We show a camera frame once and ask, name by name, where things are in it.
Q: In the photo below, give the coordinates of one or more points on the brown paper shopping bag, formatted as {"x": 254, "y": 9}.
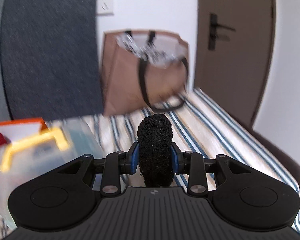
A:
{"x": 141, "y": 68}

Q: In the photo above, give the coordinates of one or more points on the black door handle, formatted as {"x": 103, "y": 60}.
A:
{"x": 213, "y": 35}

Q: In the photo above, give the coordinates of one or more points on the white wall switch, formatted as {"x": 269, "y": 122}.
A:
{"x": 104, "y": 7}

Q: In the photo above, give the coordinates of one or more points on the orange cardboard box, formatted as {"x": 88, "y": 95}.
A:
{"x": 18, "y": 129}

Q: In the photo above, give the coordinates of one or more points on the black fuzzy sock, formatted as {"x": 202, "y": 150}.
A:
{"x": 155, "y": 157}

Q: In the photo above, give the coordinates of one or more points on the clear plastic storage box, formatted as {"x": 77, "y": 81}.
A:
{"x": 37, "y": 160}

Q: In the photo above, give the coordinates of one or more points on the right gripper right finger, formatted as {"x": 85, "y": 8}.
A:
{"x": 194, "y": 165}

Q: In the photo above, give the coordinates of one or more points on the brown door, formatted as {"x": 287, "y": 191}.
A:
{"x": 234, "y": 74}

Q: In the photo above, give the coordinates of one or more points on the dark blue headboard cushion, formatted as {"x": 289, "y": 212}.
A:
{"x": 49, "y": 58}

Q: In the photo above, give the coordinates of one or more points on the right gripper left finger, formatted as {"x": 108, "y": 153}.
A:
{"x": 108, "y": 171}

